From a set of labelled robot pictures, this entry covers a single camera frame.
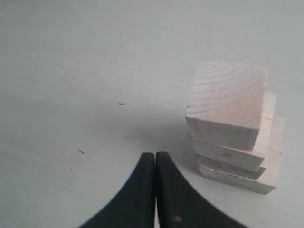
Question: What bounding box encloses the largest wooden cube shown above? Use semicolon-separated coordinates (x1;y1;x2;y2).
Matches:
197;116;285;195

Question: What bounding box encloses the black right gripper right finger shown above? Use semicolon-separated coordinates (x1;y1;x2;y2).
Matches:
155;152;245;228

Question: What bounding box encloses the medium-small wooden cube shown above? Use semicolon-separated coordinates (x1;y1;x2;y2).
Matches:
189;92;277;172

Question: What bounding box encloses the medium-large wooden cube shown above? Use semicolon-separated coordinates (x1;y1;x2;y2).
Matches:
194;114;283;180

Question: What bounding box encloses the smallest wooden cube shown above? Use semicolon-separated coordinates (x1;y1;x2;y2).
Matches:
186;61;267;150

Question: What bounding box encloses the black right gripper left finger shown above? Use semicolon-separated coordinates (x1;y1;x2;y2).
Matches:
81;152;155;228

